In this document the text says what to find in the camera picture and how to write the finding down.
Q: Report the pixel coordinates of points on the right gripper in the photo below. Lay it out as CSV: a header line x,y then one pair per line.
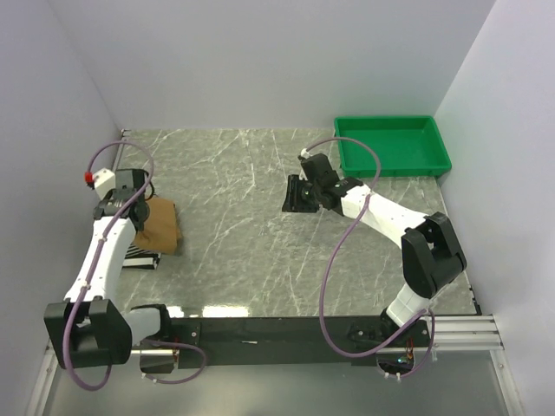
x,y
292,203

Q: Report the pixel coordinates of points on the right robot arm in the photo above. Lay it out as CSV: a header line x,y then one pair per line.
x,y
432,256

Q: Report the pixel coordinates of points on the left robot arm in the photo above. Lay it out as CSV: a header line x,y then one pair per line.
x,y
86,329

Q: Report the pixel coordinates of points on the aluminium front rail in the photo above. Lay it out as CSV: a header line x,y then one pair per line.
x,y
468,333

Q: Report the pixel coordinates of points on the aluminium rail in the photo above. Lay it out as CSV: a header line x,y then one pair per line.
x,y
112,235
468,333

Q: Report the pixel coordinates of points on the tan tank top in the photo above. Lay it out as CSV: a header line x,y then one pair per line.
x,y
161,230

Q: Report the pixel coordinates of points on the green plastic bin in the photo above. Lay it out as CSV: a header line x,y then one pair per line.
x,y
407,146

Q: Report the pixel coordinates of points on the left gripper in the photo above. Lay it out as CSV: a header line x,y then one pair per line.
x,y
108,198

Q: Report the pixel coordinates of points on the aluminium left side rail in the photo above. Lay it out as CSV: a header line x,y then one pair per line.
x,y
112,235

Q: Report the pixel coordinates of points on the black base beam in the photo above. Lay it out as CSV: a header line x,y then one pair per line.
x,y
163,360

